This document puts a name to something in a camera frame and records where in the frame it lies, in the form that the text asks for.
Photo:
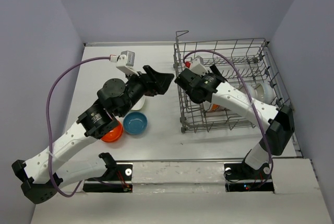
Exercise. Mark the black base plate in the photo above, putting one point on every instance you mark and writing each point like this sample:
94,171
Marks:
242,182
119,182

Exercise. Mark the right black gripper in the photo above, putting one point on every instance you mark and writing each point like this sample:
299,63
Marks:
216,72

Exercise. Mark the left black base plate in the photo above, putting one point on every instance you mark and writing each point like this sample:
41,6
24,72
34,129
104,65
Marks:
119,182

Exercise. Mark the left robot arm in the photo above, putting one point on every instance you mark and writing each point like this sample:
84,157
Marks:
44,174

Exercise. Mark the white square bowl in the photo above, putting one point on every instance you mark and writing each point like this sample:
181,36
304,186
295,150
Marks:
139,105

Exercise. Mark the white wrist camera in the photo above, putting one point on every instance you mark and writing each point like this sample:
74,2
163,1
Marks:
196,65
125,62

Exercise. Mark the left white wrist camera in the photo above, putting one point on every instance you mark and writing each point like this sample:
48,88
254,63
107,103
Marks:
125,62

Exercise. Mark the grey wire dish rack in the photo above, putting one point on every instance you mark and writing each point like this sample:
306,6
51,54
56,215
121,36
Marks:
249,59

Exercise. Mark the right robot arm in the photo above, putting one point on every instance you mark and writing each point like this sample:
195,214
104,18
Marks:
275,124

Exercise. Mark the blue bowl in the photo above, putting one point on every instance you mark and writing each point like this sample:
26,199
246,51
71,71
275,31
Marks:
135,123

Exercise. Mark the yellow striped bowl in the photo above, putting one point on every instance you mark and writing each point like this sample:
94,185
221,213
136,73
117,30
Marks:
210,107

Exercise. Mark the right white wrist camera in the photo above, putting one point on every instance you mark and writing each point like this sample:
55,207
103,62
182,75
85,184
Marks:
196,65

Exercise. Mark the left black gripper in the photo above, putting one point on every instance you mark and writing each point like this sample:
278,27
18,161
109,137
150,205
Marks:
159,83

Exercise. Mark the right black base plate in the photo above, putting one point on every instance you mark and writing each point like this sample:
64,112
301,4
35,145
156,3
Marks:
242,182

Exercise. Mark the orange bowl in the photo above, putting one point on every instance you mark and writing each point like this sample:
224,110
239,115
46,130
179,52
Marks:
114,134

